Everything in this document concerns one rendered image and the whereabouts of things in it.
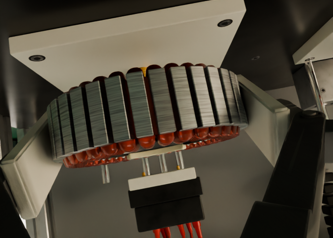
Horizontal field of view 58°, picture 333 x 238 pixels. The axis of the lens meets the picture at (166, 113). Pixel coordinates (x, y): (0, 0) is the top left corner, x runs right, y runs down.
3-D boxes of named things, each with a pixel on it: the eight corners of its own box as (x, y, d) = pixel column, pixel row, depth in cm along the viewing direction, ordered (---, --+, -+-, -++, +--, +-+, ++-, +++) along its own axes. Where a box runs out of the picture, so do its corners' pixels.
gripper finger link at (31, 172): (37, 218, 13) (21, 222, 13) (70, 150, 20) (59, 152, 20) (15, 160, 12) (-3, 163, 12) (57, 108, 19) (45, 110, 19)
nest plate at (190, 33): (7, 36, 19) (9, 55, 19) (242, -7, 19) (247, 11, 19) (80, 95, 33) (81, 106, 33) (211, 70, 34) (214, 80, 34)
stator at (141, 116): (2, 85, 13) (10, 173, 12) (259, 37, 13) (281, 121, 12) (80, 122, 24) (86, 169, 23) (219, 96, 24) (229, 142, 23)
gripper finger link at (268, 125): (273, 111, 13) (291, 108, 13) (230, 75, 19) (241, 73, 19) (276, 172, 14) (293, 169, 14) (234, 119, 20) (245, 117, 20)
